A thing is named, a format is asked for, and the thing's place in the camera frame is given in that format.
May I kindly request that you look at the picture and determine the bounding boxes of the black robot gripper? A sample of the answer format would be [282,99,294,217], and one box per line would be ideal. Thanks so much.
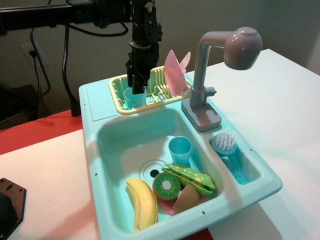
[125,41,159,95]

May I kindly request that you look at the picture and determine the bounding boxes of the light blue plastic cup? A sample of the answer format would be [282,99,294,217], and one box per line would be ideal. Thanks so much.
[123,87,147,110]

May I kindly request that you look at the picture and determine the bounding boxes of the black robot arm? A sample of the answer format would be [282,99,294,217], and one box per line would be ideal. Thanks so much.
[0,0,163,95]

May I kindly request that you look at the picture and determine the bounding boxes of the yellow drying rack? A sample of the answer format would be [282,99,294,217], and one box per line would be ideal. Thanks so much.
[108,66,192,116]

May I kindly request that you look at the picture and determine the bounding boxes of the teal toy sink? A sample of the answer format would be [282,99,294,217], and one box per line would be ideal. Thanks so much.
[79,78,282,240]

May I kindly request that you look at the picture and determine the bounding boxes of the blue cup in sink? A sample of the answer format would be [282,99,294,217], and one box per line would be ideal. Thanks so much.
[168,136,193,166]

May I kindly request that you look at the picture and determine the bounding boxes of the pink plate in sink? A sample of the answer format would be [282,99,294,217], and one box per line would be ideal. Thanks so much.
[156,195,208,216]

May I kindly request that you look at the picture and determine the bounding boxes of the pink plastic plate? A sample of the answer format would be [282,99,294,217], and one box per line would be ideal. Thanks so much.
[163,50,186,97]

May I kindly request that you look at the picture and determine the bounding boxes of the black gooseneck clamp stand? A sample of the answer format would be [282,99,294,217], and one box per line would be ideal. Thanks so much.
[62,25,81,117]

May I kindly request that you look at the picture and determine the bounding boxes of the blue dish brush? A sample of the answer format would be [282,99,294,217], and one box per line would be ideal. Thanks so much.
[210,132,249,185]

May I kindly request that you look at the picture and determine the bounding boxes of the toy kiwi half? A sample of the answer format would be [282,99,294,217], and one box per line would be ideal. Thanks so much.
[152,172,181,201]

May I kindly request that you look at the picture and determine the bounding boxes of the grey toy faucet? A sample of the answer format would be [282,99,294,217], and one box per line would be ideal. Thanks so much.
[181,27,263,132]

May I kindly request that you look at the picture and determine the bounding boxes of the green toy pea pod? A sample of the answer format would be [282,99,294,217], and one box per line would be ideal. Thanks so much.
[161,163,217,195]

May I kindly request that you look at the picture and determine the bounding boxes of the yellow toy banana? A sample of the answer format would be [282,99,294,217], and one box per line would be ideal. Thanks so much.
[125,178,158,233]

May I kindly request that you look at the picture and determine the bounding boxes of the brown toy kiwi piece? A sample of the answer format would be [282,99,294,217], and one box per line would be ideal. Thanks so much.
[173,183,200,213]

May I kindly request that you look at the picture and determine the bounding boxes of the black mounting plate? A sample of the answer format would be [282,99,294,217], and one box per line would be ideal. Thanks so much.
[0,178,27,240]

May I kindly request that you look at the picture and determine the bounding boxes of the black power cable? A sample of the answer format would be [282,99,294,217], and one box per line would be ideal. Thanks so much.
[29,26,52,101]

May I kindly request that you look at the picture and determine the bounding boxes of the white wall outlet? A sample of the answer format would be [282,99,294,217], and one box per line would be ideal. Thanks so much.
[20,41,50,67]

